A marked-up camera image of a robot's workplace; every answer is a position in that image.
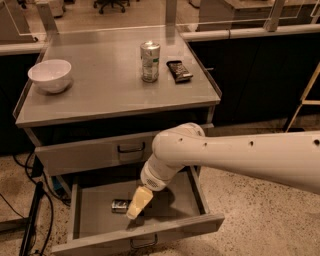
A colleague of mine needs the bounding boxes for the black stand leg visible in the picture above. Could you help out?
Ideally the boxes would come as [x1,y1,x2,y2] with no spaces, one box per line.
[19,182,44,256]

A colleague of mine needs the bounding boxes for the grey top drawer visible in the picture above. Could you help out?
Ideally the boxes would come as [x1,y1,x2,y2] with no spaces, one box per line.
[35,131,158,176]

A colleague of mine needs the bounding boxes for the dark chocolate bar wrapper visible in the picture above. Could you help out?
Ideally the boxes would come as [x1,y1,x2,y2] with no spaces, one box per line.
[166,60,193,83]

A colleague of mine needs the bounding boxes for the grey metal drawer cabinet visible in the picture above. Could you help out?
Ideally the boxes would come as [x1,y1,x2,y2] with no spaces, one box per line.
[13,25,226,256]

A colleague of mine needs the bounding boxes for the upright silver drink can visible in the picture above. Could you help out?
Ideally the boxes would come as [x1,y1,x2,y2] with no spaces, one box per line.
[140,41,160,83]

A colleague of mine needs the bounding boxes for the black office chair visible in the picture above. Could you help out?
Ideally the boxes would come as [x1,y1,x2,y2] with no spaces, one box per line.
[93,0,131,15]

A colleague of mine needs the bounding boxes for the white ceramic bowl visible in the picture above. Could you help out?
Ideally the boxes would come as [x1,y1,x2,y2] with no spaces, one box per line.
[28,59,72,93]

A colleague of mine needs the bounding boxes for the yellow taped gripper finger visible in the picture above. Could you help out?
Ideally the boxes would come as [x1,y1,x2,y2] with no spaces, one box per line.
[126,186,153,220]

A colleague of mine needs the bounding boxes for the open grey middle drawer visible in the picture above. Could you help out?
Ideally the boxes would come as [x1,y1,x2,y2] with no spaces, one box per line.
[52,164,224,256]

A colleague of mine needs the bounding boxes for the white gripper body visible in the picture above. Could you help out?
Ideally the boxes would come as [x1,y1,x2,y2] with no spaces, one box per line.
[140,154,183,191]

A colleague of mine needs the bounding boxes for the black floor cables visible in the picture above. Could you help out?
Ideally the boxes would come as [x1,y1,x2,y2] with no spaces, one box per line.
[0,151,72,256]

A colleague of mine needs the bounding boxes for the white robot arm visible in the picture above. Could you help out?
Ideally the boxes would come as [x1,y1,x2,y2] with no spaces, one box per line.
[127,123,320,219]

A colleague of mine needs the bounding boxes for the yellow ladder frame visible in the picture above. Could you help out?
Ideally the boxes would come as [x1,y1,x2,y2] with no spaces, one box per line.
[283,62,320,132]

